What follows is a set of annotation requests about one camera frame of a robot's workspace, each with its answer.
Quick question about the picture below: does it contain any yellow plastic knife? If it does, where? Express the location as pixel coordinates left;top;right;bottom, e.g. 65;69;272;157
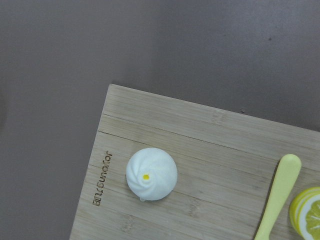
254;154;302;240

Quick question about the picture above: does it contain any white steamed bun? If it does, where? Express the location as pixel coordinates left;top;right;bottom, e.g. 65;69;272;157
125;147;178;202

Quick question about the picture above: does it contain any bamboo cutting board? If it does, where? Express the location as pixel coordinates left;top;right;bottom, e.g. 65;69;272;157
70;84;320;240

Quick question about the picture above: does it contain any lower lemon slice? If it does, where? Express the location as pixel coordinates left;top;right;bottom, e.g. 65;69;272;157
289;187;320;240

